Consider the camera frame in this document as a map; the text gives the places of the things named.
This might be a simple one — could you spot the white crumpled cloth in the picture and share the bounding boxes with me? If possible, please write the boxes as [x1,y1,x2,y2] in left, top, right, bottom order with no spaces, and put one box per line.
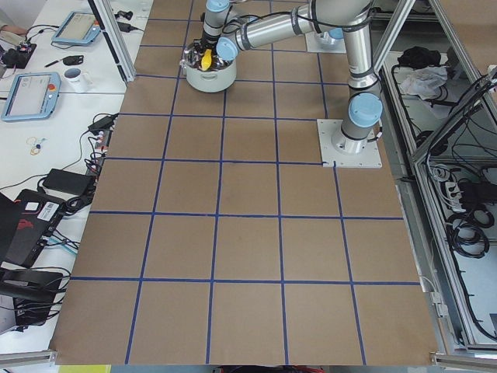
[399,67,448,99]

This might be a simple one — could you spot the black cloth bundle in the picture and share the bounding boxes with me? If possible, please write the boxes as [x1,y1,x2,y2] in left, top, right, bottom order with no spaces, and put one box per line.
[398,46,441,69]

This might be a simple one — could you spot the black power brick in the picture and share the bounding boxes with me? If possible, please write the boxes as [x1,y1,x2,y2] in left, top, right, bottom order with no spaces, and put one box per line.
[43,169,96,196]

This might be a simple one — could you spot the black docking station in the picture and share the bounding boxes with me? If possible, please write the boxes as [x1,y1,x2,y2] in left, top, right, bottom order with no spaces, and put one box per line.
[1,267,71,332]

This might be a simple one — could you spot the blue teach pendant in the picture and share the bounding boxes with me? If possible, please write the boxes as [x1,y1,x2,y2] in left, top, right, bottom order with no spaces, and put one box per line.
[1,72,61,122]
[52,11,101,46]

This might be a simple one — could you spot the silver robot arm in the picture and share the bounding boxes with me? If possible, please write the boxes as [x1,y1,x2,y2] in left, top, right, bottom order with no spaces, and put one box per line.
[195,1,383,155]
[315,28,344,45]

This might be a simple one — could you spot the black pen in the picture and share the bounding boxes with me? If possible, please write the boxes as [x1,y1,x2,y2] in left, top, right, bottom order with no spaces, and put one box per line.
[44,58,64,68]

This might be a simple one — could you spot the blue teach pendant far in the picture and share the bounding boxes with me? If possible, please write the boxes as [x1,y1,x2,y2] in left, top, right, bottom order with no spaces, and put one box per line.
[52,11,101,46]

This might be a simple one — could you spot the blue teach pendant near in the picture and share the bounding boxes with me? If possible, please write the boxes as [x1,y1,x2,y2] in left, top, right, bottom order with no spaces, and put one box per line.
[1,72,61,122]

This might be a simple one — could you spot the pale green cooking pot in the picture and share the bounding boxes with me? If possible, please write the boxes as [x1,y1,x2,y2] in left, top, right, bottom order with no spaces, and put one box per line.
[180,39,237,92]

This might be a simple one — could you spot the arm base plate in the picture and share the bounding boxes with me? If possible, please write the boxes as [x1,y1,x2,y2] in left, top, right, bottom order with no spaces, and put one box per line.
[317,119,382,169]
[305,33,346,54]

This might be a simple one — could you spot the black camera cable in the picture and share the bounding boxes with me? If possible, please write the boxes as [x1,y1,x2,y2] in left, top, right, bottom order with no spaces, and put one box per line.
[223,11,296,36]

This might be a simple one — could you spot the yellow corn cob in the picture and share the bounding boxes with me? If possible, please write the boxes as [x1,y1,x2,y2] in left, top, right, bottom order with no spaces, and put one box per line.
[200,48,213,71]

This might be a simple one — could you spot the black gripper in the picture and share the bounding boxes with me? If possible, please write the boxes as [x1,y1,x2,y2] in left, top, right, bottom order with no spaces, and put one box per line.
[200,33,218,51]

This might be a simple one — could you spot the white mug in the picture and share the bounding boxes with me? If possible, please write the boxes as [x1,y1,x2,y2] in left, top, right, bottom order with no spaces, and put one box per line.
[64,68,93,93]

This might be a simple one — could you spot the aluminium frame post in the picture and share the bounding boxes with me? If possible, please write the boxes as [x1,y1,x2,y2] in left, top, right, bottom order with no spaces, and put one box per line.
[88,0,136,84]

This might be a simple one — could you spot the black laptop red logo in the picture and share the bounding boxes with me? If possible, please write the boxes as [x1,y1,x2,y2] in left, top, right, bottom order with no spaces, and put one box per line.
[5,189,65,268]

